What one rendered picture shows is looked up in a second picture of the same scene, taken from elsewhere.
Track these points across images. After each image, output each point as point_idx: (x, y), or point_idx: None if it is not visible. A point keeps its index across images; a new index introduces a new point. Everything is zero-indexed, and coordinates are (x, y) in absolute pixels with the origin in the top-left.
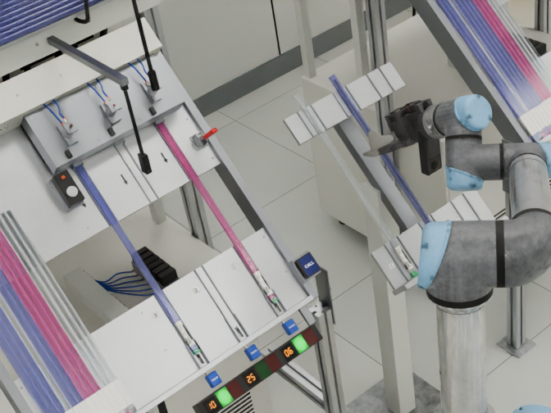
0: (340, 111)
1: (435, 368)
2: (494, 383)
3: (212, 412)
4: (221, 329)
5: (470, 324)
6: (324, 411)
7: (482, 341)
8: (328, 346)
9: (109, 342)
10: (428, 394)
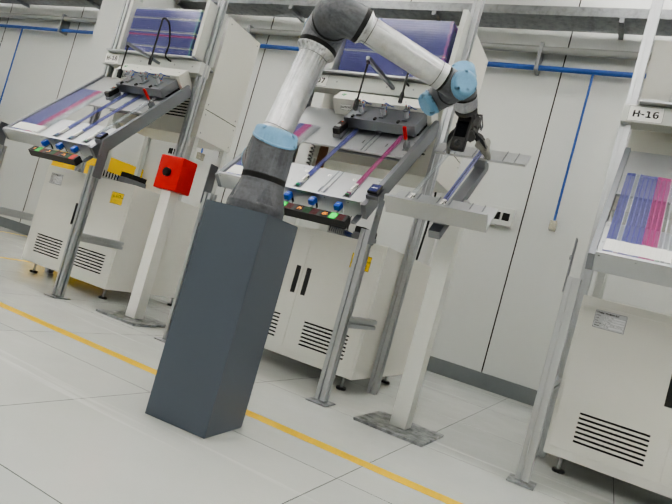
0: (471, 153)
1: (454, 447)
2: (463, 464)
3: None
4: (316, 188)
5: (298, 55)
6: (374, 408)
7: (298, 71)
8: (356, 257)
9: None
10: (422, 436)
